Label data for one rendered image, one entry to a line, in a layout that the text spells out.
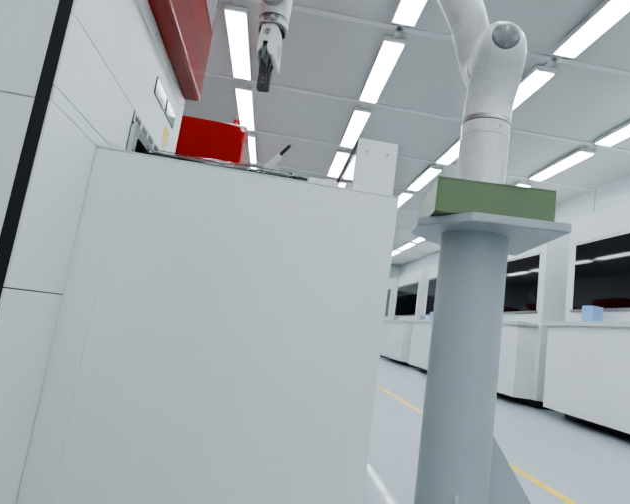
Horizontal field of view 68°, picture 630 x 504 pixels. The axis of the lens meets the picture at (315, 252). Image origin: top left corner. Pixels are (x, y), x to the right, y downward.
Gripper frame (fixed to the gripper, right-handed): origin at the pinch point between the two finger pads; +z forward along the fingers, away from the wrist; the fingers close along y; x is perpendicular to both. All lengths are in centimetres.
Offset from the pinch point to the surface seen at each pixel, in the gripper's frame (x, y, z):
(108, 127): 22.6, -29.9, 27.5
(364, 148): -30.6, -16.6, 21.6
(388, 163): -36.3, -15.5, 24.1
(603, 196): -308, 482, -132
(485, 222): -59, -16, 35
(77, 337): 17, -34, 71
